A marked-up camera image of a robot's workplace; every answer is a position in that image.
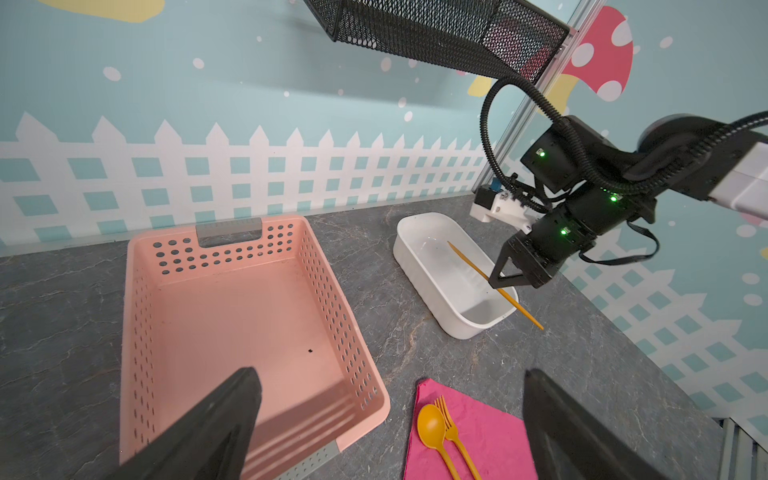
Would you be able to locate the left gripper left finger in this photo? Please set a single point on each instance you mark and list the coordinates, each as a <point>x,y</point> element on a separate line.
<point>210,441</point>

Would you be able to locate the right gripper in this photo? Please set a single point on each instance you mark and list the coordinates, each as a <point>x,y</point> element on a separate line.
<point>537,256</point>

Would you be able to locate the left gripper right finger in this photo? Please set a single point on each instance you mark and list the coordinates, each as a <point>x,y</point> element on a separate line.
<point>567,442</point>

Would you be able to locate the magenta paper napkin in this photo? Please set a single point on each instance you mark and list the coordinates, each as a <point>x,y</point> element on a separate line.
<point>496,441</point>

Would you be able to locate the yellow plastic fork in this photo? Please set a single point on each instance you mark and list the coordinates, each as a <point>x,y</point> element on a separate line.
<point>452,434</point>

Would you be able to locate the yellow plastic spoon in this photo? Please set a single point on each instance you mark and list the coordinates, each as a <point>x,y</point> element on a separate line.
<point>431,429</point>

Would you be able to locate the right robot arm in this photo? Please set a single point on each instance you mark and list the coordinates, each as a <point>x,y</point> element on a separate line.
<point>584,186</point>

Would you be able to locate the white oval plastic tub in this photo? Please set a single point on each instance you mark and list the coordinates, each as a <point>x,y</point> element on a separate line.
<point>445,266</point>

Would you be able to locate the pink perforated plastic basket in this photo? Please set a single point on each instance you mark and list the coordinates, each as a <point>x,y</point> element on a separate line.
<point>198,306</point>

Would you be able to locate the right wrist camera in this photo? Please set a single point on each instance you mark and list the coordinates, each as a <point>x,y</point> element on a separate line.
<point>489,204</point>

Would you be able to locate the black wire mesh wall basket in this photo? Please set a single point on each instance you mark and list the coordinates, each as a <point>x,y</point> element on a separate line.
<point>493,39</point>

